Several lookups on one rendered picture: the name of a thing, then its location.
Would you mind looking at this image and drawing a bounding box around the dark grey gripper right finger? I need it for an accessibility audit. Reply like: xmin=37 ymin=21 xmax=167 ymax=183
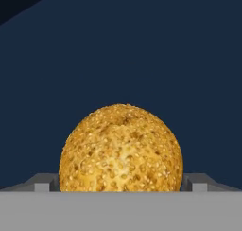
xmin=181 ymin=172 xmax=242 ymax=193

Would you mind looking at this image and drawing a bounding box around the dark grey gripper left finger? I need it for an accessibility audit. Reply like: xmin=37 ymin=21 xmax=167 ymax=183
xmin=0 ymin=172 xmax=61 ymax=193

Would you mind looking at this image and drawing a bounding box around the round seeded bread roll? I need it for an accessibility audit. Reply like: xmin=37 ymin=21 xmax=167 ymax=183
xmin=59 ymin=103 xmax=184 ymax=193

